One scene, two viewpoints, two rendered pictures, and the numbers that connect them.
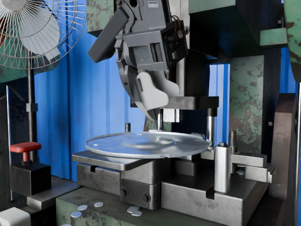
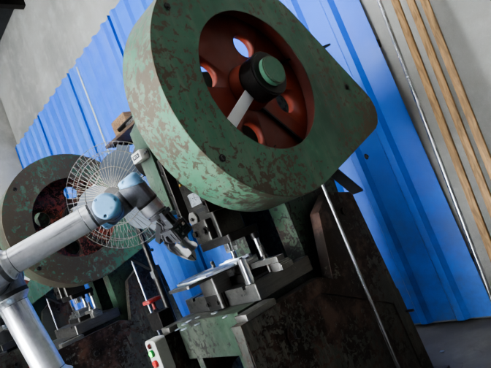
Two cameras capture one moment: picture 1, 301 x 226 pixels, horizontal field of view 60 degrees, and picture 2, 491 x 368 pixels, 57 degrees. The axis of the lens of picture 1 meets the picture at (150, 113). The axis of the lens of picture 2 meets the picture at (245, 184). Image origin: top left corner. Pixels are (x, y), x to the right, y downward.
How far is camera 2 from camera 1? 1.20 m
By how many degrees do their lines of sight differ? 16
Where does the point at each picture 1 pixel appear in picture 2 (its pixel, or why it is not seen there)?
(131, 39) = (164, 234)
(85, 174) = (191, 305)
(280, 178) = (325, 262)
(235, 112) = (279, 227)
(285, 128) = (318, 224)
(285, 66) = (378, 139)
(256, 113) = (289, 223)
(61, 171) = not seen: hidden behind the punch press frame
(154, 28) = (169, 227)
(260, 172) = (276, 266)
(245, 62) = not seen: hidden behind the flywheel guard
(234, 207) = (253, 290)
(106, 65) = not seen: hidden behind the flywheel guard
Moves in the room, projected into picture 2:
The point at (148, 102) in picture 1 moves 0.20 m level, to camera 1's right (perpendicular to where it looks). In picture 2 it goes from (185, 254) to (238, 233)
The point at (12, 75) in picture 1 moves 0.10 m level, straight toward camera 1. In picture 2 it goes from (132, 250) to (131, 250)
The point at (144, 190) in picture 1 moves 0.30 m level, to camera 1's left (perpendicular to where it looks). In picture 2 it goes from (215, 299) to (145, 324)
